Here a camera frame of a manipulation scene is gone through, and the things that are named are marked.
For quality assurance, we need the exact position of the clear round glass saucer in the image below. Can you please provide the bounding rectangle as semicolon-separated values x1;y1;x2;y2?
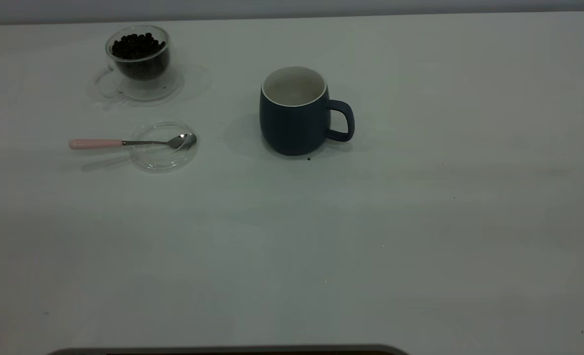
130;121;199;173

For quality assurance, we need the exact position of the dark coffee beans pile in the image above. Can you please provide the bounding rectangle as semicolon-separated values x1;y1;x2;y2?
111;32;169;80

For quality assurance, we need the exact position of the clear double-wall glass cup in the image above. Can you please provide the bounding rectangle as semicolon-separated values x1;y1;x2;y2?
94;25;184;102

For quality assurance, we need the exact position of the dark grey-blue ceramic mug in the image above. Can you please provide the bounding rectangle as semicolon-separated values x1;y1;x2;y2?
259;66;356;156

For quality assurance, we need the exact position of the pink handled metal spoon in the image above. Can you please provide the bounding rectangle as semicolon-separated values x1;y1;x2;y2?
69;133;197;150

